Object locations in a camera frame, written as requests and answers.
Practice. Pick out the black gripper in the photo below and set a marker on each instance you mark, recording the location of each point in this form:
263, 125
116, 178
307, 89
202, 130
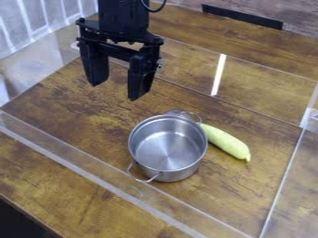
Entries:
138, 47

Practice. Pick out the stainless steel pot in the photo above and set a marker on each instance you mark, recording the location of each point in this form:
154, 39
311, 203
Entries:
167, 145

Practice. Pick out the green spoon handle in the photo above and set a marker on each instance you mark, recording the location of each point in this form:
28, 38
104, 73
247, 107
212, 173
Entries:
227, 142

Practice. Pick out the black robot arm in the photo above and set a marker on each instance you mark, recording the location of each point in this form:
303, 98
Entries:
124, 16

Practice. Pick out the black bar on table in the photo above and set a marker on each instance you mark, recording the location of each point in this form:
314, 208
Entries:
235, 15

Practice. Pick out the clear acrylic front barrier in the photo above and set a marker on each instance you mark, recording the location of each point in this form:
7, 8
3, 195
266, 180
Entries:
183, 216

